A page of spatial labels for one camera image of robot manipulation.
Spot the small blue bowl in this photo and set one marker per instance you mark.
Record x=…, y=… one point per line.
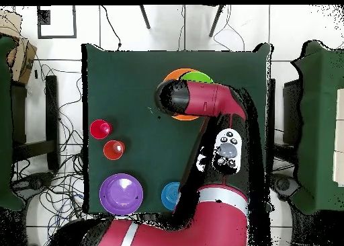
x=169, y=196

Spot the grey base with knob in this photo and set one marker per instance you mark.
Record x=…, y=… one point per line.
x=35, y=182

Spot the red cup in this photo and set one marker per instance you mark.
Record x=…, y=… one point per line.
x=96, y=129

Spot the green bowl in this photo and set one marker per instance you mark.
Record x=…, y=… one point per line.
x=197, y=77

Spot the orange cup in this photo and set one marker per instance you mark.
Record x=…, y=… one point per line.
x=111, y=150

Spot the orange bowl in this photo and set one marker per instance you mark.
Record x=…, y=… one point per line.
x=174, y=73

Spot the black square floor frame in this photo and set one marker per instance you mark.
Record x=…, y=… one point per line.
x=44, y=17

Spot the cardboard box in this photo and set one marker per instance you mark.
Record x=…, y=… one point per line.
x=22, y=60

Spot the purple bowl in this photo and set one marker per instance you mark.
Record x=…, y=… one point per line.
x=121, y=194

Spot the green cloth covered side table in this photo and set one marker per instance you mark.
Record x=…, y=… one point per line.
x=5, y=122
x=317, y=122

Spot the black tripod leg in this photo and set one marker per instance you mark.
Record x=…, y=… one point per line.
x=216, y=20
x=144, y=17

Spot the dark green table cloth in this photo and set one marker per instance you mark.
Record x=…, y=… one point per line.
x=121, y=82

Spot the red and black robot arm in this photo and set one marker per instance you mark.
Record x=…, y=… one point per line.
x=209, y=224

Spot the black stand frame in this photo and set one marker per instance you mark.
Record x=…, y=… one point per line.
x=52, y=109
x=291, y=109

